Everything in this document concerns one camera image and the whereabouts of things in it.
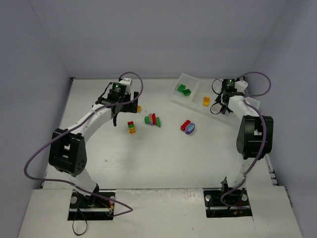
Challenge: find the yellow half-round lego brick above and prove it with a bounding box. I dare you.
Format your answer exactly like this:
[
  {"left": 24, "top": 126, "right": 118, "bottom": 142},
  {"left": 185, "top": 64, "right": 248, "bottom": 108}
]
[{"left": 203, "top": 97, "right": 211, "bottom": 107}]

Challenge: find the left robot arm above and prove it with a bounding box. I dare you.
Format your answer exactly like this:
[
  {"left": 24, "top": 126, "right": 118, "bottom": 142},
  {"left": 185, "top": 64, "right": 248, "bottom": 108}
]
[{"left": 49, "top": 78, "right": 139, "bottom": 196}]

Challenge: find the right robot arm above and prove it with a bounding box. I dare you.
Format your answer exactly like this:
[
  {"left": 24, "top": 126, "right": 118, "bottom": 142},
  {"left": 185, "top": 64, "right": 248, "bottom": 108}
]
[{"left": 215, "top": 79, "right": 273, "bottom": 195}]

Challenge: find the clear plastic divided tray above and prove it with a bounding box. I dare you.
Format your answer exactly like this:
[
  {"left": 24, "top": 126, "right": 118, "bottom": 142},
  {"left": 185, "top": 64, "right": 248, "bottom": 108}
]
[{"left": 168, "top": 72, "right": 261, "bottom": 131}]

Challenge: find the green half-round lego brick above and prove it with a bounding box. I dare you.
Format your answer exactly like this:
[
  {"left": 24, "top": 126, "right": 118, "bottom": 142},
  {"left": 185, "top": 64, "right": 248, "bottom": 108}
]
[{"left": 144, "top": 116, "right": 150, "bottom": 124}]

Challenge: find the purple butterfly lego brick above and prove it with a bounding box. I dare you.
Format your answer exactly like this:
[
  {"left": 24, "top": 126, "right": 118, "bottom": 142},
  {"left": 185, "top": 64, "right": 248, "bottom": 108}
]
[{"left": 149, "top": 114, "right": 154, "bottom": 125}]

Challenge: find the green lego brick in tray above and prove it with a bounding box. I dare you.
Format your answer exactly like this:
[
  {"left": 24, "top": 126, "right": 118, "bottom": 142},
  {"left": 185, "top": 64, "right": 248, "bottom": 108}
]
[{"left": 177, "top": 84, "right": 186, "bottom": 93}]

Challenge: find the red half-round lego brick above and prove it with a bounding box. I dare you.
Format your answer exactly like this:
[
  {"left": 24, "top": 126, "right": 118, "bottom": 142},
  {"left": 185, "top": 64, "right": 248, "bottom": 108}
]
[{"left": 152, "top": 113, "right": 157, "bottom": 125}]

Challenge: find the green lego brick in cluster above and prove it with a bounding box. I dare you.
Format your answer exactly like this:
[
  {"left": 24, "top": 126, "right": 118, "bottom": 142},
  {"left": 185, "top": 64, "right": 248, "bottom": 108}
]
[{"left": 156, "top": 117, "right": 161, "bottom": 127}]

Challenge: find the purple paw print lego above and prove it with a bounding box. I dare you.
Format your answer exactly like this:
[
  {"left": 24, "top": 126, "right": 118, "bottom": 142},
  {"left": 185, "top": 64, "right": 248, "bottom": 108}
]
[{"left": 185, "top": 122, "right": 196, "bottom": 135}]

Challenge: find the red lego brick by paw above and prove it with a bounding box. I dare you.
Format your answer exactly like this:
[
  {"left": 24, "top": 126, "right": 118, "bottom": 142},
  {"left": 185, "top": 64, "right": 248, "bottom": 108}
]
[{"left": 180, "top": 120, "right": 191, "bottom": 131}]

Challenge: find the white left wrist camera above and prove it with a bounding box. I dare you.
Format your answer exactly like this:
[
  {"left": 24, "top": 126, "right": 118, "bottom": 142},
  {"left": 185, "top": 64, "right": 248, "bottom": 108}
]
[{"left": 119, "top": 77, "right": 133, "bottom": 91}]

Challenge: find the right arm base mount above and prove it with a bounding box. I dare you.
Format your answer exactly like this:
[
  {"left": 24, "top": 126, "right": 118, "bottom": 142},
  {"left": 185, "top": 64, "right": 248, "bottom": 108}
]
[{"left": 203, "top": 188, "right": 252, "bottom": 218}]

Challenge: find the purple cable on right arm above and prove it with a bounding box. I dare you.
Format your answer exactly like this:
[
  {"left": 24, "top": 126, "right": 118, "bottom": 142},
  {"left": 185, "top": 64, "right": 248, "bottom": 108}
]
[{"left": 220, "top": 71, "right": 272, "bottom": 209}]

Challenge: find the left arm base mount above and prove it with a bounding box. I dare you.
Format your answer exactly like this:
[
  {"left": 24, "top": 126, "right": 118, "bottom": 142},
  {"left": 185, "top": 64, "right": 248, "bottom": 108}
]
[{"left": 67, "top": 190, "right": 114, "bottom": 221}]

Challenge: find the black cable loop at front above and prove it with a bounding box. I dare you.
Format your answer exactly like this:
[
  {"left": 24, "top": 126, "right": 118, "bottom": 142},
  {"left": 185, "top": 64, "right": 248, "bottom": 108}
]
[{"left": 71, "top": 208, "right": 88, "bottom": 236}]

